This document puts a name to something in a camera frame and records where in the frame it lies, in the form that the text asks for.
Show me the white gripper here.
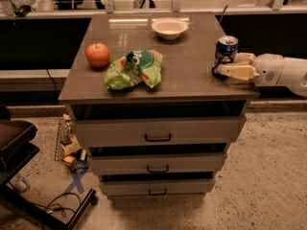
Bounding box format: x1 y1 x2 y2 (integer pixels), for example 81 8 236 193
217 53 284 86

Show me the blue pepsi can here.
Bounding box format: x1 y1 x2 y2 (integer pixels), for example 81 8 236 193
212 35 239 77

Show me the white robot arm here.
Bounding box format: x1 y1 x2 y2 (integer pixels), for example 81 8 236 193
217 53 307 97

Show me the white bowl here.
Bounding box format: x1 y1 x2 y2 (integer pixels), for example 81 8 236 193
152 17 188 40

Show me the grey drawer cabinet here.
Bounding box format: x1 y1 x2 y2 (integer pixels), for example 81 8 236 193
59 12 259 197

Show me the green chip bag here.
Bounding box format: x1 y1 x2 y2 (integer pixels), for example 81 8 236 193
104 50 163 90

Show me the red apple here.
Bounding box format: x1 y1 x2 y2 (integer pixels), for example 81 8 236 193
85 42 110 68

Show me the black cart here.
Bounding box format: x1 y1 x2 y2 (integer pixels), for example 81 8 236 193
0 105 97 230

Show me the metal railing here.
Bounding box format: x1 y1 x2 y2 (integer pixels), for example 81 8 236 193
0 0 307 17

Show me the top drawer with handle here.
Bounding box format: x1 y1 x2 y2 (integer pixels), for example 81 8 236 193
72 116 246 147

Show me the drawer with handle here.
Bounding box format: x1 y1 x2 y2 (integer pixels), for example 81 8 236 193
100 179 215 197
72 116 246 147
89 153 224 175

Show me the middle drawer with handle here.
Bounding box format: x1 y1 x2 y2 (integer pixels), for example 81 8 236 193
89 153 224 175

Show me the bottom drawer with handle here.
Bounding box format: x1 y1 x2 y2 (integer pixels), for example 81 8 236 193
100 179 215 197

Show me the wire basket with snacks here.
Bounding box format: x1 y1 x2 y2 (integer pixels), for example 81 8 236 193
55 114 89 172

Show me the black floor cable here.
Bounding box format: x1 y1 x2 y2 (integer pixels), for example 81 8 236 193
32 192 83 219

